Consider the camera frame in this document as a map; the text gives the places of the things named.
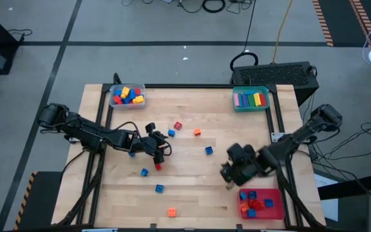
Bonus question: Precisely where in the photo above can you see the silver aluminium rail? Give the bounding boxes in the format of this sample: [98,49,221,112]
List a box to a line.
[81,227,119,232]

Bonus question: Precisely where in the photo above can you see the black perforated computer case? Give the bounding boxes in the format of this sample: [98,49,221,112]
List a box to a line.
[230,61,320,107]

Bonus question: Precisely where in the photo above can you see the black hanging cable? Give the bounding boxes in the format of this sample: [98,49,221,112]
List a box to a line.
[229,0,259,73]

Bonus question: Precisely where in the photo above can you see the white paper sheet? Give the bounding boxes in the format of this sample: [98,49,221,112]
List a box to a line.
[314,172,339,222]

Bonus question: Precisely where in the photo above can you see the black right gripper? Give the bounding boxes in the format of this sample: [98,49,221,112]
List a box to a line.
[220,147,271,191]

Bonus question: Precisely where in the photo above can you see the yellow hanging cable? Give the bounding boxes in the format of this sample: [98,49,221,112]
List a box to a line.
[271,0,294,64]

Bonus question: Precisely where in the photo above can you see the black coiled cable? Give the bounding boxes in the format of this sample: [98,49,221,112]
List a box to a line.
[202,0,227,14]

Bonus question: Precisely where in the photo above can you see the clear plastic bin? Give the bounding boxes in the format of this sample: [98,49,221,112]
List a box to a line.
[109,82,147,111]

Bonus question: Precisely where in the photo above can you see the red plastic bin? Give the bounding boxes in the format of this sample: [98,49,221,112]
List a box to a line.
[238,188,287,221]

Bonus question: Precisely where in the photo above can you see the black cable bundle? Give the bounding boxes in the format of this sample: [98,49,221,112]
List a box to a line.
[307,122,371,207]

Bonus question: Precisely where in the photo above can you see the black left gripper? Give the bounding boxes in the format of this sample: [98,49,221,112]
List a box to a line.
[138,130,171,165]

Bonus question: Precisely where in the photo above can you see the black orange striped floor mat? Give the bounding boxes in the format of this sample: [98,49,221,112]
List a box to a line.
[312,0,371,48]
[13,170,64,231]

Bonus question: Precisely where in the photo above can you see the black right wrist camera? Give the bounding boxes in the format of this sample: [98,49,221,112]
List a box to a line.
[227,143,246,161]

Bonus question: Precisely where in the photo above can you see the teal plastic bin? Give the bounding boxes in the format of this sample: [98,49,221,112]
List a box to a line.
[232,85,271,113]

